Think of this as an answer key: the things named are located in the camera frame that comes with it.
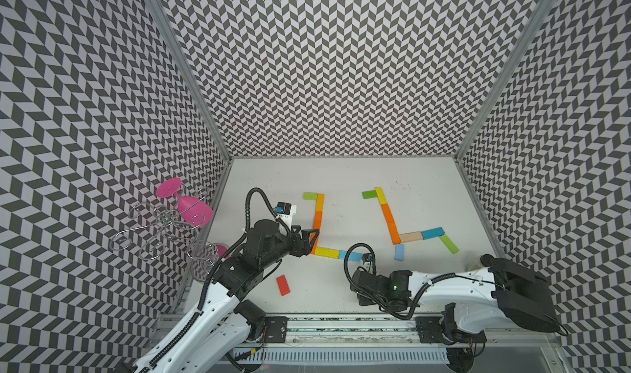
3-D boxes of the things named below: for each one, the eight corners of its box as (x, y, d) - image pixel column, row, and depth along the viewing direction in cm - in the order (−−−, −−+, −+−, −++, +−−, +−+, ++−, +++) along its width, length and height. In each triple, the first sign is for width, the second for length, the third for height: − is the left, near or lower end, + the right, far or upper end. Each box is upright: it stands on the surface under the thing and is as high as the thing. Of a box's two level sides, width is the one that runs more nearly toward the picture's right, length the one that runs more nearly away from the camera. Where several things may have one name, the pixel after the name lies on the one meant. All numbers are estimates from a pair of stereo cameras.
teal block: (423, 240, 93) (426, 236, 90) (421, 235, 94) (423, 231, 92) (441, 236, 94) (444, 232, 91) (438, 231, 96) (441, 226, 93)
